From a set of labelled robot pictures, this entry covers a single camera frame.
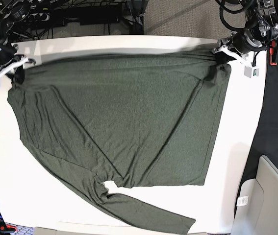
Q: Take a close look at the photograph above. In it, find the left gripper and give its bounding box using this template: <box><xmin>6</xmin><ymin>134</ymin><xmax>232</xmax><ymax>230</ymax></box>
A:
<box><xmin>211</xmin><ymin>31</ymin><xmax>259</xmax><ymax>66</ymax></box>

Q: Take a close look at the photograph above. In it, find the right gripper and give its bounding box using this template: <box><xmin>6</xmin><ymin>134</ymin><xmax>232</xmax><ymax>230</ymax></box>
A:
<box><xmin>0</xmin><ymin>45</ymin><xmax>36</xmax><ymax>77</ymax></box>

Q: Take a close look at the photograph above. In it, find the dark green long-sleeve shirt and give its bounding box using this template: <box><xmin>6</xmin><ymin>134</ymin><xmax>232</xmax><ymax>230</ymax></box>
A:
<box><xmin>7</xmin><ymin>49</ymin><xmax>231</xmax><ymax>234</ymax></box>

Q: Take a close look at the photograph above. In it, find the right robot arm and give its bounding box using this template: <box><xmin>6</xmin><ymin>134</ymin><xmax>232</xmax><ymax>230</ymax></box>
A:
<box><xmin>0</xmin><ymin>0</ymin><xmax>35</xmax><ymax>77</ymax></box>

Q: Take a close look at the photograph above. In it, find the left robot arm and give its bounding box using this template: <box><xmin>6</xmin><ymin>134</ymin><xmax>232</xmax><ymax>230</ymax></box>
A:
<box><xmin>213</xmin><ymin>0</ymin><xmax>278</xmax><ymax>68</ymax></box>

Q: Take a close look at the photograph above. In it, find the red clamp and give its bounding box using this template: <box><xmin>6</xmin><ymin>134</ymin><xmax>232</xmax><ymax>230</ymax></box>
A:
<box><xmin>269</xmin><ymin>40</ymin><xmax>278</xmax><ymax>66</ymax></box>

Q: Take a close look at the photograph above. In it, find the beige plastic bin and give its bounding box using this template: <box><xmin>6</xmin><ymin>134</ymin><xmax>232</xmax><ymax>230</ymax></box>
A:
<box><xmin>231</xmin><ymin>155</ymin><xmax>278</xmax><ymax>235</ymax></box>

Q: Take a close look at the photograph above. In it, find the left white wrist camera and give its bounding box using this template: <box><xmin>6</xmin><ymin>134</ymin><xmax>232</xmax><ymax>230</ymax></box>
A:
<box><xmin>244</xmin><ymin>66</ymin><xmax>259</xmax><ymax>78</ymax></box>

